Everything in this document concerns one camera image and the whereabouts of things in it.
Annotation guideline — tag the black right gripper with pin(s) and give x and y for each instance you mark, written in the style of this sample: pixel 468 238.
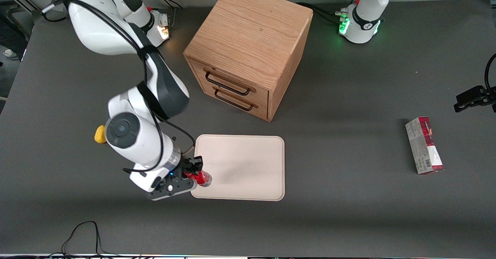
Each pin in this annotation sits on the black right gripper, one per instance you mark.
pixel 189 165

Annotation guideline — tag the red and grey carton box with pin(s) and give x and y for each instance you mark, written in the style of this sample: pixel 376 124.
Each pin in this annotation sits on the red and grey carton box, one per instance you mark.
pixel 424 146

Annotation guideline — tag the white shoe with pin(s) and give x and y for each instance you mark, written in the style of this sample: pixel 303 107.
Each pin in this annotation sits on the white shoe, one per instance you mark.
pixel 11 54

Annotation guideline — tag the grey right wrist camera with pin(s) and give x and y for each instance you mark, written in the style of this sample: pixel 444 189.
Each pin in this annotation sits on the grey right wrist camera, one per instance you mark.
pixel 170 191

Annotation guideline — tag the beige rectangular tray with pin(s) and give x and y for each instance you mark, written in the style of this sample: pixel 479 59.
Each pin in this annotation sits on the beige rectangular tray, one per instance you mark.
pixel 248 168

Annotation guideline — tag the wooden drawer cabinet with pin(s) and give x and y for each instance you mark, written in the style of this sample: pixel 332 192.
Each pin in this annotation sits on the wooden drawer cabinet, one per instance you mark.
pixel 252 30

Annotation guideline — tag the red coke bottle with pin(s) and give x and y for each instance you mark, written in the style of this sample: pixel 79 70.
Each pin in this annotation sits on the red coke bottle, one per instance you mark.
pixel 203 179

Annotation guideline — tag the yellow lemon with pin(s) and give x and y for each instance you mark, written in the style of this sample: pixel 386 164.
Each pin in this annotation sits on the yellow lemon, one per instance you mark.
pixel 99 135

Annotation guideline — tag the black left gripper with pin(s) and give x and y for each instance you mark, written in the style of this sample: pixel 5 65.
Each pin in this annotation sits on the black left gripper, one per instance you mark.
pixel 473 97

